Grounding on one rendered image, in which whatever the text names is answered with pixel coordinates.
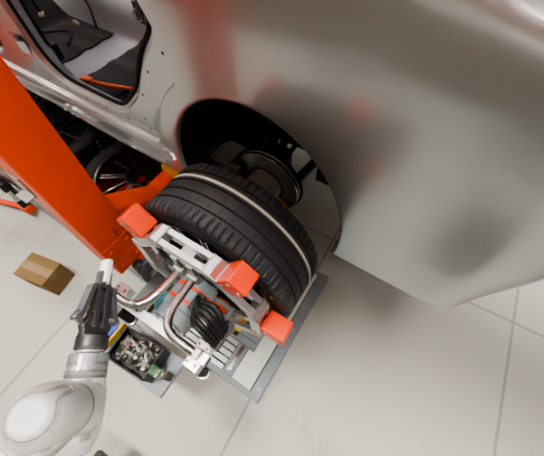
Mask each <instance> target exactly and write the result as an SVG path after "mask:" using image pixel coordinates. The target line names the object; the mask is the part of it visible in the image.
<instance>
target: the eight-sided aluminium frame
mask: <svg viewBox="0 0 544 456"><path fill-rule="evenodd" d="M131 240H132V241H133V243H134V244H135V245H136V246H137V247H138V248H139V249H140V251H141V252H142V253H143V255H144V256H145V257H146V258H147V260H148V261H149V264H150V265H151V266H152V267H153V268H154V269H155V270H156V271H158V272H160V273H161V274H162V275H163V276H165V277H166V278H167V277H168V276H169V274H170V273H169V272H168V271H167V270H165V268H166V266H168V267H169V268H170V269H171V270H174V268H173V266H174V263H173V262H172V261H171V260H170V259H169V258H168V257H167V256H166V255H165V253H164V251H165V252H167V253H169V254H170V255H172V256H174V257H175V258H177V259H178V260H180V261H181V262H183V263H184V264H186V265H188V266H189V267H191V268H192V269H194V270H195V271H197V272H199V273H200V274H201V275H203V276H204V277H205V278H207V279H208V280H210V281H211V282H212V283H213V284H214V285H215V286H216V287H217V288H218V289H219V290H220V291H222V292H223V293H224V294H225V295H226V296H227V297H228V298H229V299H230V300H231V301H233V302H234V303H235V304H236V305H237V306H238V307H239V308H240V309H241V310H239V309H236V308H234V307H232V306H230V305H228V304H227V303H225V302H223V301H222V300H220V299H219V298H217V297H215V298H214V300H213V302H214V303H216V304H217V305H219V306H220V307H222V308H223V309H225V310H227V311H226V312H225V313H223V312H222V313H223V315H224V319H225V321H226V320H229V321H230V322H232V323H233V324H234V325H235V327H236V328H239V329H242V330H244V331H246V332H249V333H251V334H254V335H255V336H256V337H261V336H262V333H261V330H260V326H261V324H262V323H263V322H264V320H265V318H266V317H267V315H268V314H269V308H270V306H269V304H268V303H267V302H266V301H265V299H263V298H261V297H260V296H259V295H258V294H257V293H256V292H255V291H254V290H253V289H251V290H250V291H249V293H248V294H247V295H246V296H247V297H248V298H249V299H250V300H251V301H252V303H251V304H249V303H247V302H246V301H245V300H244V299H243V298H242V297H233V296H231V295H230V294H229V293H228V292H227V291H226V290H224V289H223V288H222V287H221V286H219V285H218V284H217V283H216V282H217V280H218V279H219V278H220V276H221V275H222V274H223V273H224V271H225V270H226V268H227V267H228V266H229V263H227V262H226V261H224V260H223V259H222V258H221V257H219V256H218V255H217V254H215V253H211V252H210V251H208V250H207V249H205V248H203V247H202V246H200V245H198V244H197V243H195V242H193V241H191V240H189V239H188V238H186V237H185V236H184V235H182V234H180V233H178V232H176V231H175V230H173V229H172V227H170V226H167V225H165V224H163V223H160V224H158V225H155V226H154V227H153V228H152V229H151V230H150V231H149V232H148V233H147V234H146V235H145V236H144V237H143V238H136V237H135V236H134V237H133V238H132V239H131ZM171 240H173V241H174V242H177V243H178V244H180V245H182V246H183V247H184V246H185V247H187V249H189V250H191V251H192V252H195V253H196V254H197V255H198V256H199V257H201V258H202V259H204V260H206V261H207V263H206V264H203V263H201V262H200V261H197V260H196V259H194V258H193V257H191V256H189V255H188V254H186V253H185V252H182V251H181V250H179V249H178V248H177V247H175V246H174V245H172V244H170V243H169V242H170V241H171ZM148 247H151V248H152V249H153V251H154V252H155V253H156V256H154V255H153V254H152V252H151V251H150V249H149V248H148ZM239 318H242V319H245V320H247V321H250V325H249V324H247V323H244V322H242V321H239Z"/></svg>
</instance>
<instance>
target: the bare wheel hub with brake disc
mask: <svg viewBox="0 0 544 456"><path fill-rule="evenodd" d="M237 162H238V163H240V164H242V165H244V172H245V177H246V178H249V179H251V180H252V181H253V182H255V183H256V184H258V185H260V186H262V187H263V188H264V189H265V190H266V191H268V192H269V193H270V194H272V196H274V197H277V196H279V197H280V198H281V200H282V201H283V202H284V203H285V204H286V205H287V208H291V207H293V206H294V205H295V204H296V202H297V201H298V200H299V197H300V187H299V184H298V181H297V179H296V177H295V176H294V174H293V173H292V171H291V170H290V169H289V168H288V167H287V166H286V165H285V164H283V163H282V161H281V160H279V159H278V158H277V157H274V156H273V155H271V154H269V153H266V152H263V151H261V150H248V151H246V152H244V153H243V154H242V155H241V156H240V157H239V158H238V160H237Z"/></svg>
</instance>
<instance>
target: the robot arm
mask: <svg viewBox="0 0 544 456"><path fill-rule="evenodd" d="M112 265H113V260H112V259H106V260H102V261H101V265H100V271H98V272H97V277H96V280H95V282H94V283H92V284H88V285H87V287H86V289H85V291H84V292H83V294H82V296H81V300H80V302H79V304H78V306H77V309H76V310H75V311H74V312H73V313H72V314H71V316H70V320H75V321H76V322H77V323H78V330H79V332H78V334H77V336H76V337H75V341H74V346H73V350H74V351H75V353H70V354H69V355H68V358H67V363H66V367H65V371H64V374H63V380H57V381H51V382H46V383H42V384H39V385H36V386H33V387H31V388H29V389H28V390H26V391H24V392H23V393H21V394H20V395H18V396H17V397H16V398H15V399H14V400H13V401H12V402H11V403H10V404H9V405H8V407H7V408H6V410H5V412H4V413H3V416H2V418H1V421H0V456H82V455H85V454H86V453H88V452H89V451H90V450H91V448H92V447H93V445H94V443H95V442H96V439H97V437H98V434H99V431H100V427H101V424H102V419H103V415H104V411H105V404H106V397H107V387H106V376H107V373H108V372H107V371H108V365H109V360H110V353H106V352H105V351H106V350H107V349H108V346H109V341H110V336H109V335H108V334H109V332H110V328H111V327H113V326H115V325H118V324H119V318H118V305H117V289H114V288H113V287H112V286H111V281H112V273H111V270H112ZM111 293H112V294H111ZM86 311H87V312H86ZM85 313H86V316H85Z"/></svg>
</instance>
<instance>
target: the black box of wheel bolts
mask: <svg viewBox="0 0 544 456"><path fill-rule="evenodd" d="M107 353H110V361H111V362H113V363H114V364H116V365H117V366H119V367H121V368H122V369H124V370H126V371H127V372H129V373H130V374H132V375H134V376H135V377H136V378H137V379H139V380H141V381H142V382H143V381H145V382H148V383H151V384H152V382H153V381H154V379H155V378H153V377H152V376H151V375H149V374H148V370H149V369H150V368H151V367H152V366H153V365H154V364H157V365H159V366H163V365H164V364H165V363H166V361H167V359H168V357H169V356H170V354H171V353H170V352H168V351H167V350H165V349H164V348H163V347H162V346H160V345H159V344H157V343H155V342H154V341H152V340H150V339H149V338H147V337H145V336H143V335H141V334H140V333H138V332H137V331H136V330H134V329H132V328H130V327H128V326H126V327H125V329H124V330H123V331H122V332H121V334H120V335H119V337H118V338H117V339H116V341H115V342H114V343H113V345H112V346H111V347H110V349H109V350H108V352H107Z"/></svg>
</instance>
